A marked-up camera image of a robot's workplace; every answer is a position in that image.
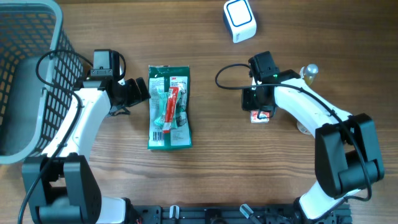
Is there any red tissue pack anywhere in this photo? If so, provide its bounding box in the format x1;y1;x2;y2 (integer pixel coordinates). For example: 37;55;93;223
250;110;270;124

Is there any green 3M gloves package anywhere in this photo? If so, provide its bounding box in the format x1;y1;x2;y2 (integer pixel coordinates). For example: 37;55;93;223
147;65;192;151

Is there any red snack stick wrapper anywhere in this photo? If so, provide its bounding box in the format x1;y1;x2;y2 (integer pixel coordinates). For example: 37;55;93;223
162;86;180;134

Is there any green lid white jar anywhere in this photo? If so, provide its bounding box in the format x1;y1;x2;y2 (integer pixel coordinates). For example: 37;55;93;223
297;121;312;135

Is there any yellow Vim dish soap bottle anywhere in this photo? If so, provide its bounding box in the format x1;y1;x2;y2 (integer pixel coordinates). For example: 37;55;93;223
300;63;318;86

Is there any mint green sachet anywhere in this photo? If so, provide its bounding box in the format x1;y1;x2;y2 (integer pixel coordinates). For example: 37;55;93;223
154;88;177;129

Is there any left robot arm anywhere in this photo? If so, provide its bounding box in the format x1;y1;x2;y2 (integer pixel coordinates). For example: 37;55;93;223
17;49;150;223

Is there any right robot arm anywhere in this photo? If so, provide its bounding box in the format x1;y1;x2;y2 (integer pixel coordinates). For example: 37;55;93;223
243;51;385;223

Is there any white barcode scanner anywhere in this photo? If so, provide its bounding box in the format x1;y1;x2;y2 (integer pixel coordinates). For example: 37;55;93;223
223;0;257;44

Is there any grey plastic mesh basket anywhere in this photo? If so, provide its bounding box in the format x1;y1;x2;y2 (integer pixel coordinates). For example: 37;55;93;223
1;1;83;164

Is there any left black camera cable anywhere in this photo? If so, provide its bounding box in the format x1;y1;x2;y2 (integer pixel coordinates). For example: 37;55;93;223
17;49;94;224

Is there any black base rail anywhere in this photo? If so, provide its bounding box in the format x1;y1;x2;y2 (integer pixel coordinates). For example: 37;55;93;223
124;203;352;224

